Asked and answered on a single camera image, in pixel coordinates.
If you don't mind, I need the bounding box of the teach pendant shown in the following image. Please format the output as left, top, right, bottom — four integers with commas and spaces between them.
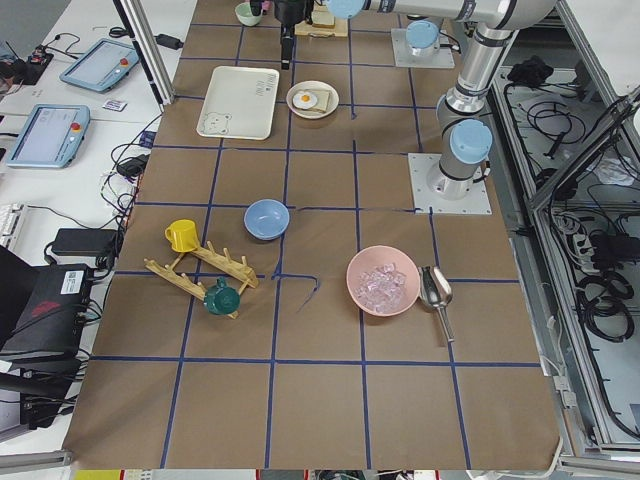
59, 38, 139, 92
6, 104, 91, 169

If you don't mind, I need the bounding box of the dark green mug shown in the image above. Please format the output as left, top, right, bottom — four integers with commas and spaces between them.
203, 277, 240, 315

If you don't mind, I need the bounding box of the cream bear tray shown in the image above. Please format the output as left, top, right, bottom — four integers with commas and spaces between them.
196, 66, 279, 140

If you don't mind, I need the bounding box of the far teach pendant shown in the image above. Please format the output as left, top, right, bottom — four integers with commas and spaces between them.
59, 38, 139, 92

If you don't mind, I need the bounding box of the metal ice scoop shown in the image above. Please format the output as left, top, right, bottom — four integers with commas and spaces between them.
419, 266, 454, 343

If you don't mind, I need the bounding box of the green bowl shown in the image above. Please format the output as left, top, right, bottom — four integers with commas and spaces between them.
235, 2, 262, 27

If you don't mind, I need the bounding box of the cream round plate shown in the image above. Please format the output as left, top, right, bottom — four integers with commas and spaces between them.
286, 80, 339, 120

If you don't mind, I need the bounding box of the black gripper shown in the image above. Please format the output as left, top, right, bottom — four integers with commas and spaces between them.
275, 0, 314, 70

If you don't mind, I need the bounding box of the pink bowl with ice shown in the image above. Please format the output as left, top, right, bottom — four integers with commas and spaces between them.
346, 245, 420, 316

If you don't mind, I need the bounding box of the bread slice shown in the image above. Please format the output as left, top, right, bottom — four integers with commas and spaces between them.
302, 90, 331, 113
311, 9, 335, 29

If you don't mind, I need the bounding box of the black computer box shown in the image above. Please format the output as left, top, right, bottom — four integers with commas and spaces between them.
1, 248, 93, 363

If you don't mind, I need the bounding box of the blue bowl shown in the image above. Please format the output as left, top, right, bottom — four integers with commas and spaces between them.
244, 199, 290, 241

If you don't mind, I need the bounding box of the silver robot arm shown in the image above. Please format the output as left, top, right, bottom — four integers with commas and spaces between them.
327, 0, 556, 200
274, 1, 440, 70

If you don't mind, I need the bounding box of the black power adapter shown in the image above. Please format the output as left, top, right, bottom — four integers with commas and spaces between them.
51, 228, 116, 258

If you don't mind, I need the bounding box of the near teach pendant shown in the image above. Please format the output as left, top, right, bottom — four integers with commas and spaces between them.
6, 104, 91, 169

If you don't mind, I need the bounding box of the wooden cup rack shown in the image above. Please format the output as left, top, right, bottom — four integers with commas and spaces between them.
143, 240, 260, 320

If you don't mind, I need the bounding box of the yellow mug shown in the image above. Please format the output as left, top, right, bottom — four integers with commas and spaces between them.
164, 219, 201, 253

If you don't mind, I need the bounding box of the wooden cutting board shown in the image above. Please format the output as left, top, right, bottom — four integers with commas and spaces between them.
295, 17, 348, 38

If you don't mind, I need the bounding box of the bread slice on plate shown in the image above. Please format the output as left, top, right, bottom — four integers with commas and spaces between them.
302, 90, 331, 113

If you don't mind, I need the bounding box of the fried egg toy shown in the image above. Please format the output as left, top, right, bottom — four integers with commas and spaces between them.
292, 90, 318, 110

